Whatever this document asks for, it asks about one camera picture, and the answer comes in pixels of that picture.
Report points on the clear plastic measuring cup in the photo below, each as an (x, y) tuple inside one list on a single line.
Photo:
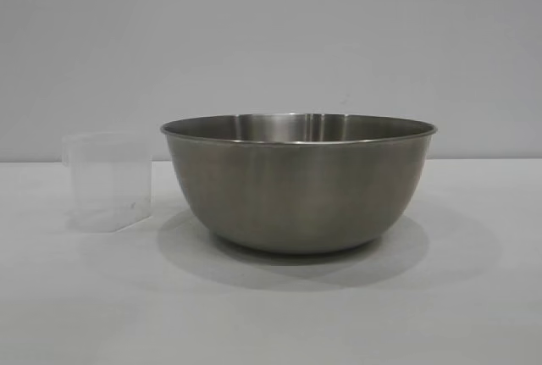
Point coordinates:
[(108, 187)]

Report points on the stainless steel mixing bowl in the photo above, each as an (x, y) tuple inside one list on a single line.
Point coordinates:
[(296, 187)]

